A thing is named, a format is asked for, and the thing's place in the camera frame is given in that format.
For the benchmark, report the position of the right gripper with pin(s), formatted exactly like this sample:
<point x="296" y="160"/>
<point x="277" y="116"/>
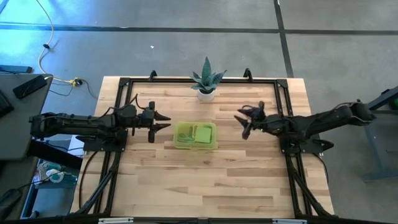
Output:
<point x="256" y="118"/>

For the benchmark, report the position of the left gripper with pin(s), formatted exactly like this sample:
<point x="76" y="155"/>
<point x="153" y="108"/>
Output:
<point x="151" y="124"/>

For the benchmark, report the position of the translucent yellow-green pencil box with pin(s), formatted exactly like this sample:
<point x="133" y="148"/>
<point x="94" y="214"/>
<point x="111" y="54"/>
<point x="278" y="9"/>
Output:
<point x="214" y="146"/>

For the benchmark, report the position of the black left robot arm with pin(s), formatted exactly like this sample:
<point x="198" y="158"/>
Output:
<point x="77" y="123"/>

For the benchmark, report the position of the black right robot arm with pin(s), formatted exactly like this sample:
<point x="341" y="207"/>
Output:
<point x="311" y="124"/>

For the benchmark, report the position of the black table clamp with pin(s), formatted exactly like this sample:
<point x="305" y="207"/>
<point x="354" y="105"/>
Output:
<point x="153" y="75"/>
<point x="247" y="75"/>

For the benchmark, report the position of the snake plant in white pot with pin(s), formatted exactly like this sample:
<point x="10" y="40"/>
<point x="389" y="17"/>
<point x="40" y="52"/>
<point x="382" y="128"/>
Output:
<point x="206" y="82"/>

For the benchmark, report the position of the bag with teal items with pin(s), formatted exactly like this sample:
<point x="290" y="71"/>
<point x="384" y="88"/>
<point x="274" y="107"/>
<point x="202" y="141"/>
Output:
<point x="56" y="175"/>

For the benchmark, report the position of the black smartphone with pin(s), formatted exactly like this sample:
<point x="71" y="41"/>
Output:
<point x="29" y="87"/>

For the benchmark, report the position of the dark grey desk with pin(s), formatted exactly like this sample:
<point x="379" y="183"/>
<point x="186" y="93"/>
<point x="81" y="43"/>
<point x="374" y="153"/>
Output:
<point x="18" y="130"/>

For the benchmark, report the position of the flat black device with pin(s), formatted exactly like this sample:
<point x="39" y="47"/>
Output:
<point x="15" y="68"/>

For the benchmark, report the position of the black aluminium table frame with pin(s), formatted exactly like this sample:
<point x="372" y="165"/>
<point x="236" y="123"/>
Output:
<point x="155" y="81"/>

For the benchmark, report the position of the white metal bracket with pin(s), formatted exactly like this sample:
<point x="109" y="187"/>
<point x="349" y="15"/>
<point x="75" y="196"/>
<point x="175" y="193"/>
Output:
<point x="115" y="220"/>
<point x="289" y="221"/>

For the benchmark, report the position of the blue-grey table frame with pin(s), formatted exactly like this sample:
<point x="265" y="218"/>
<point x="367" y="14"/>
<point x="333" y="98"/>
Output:
<point x="373" y="146"/>

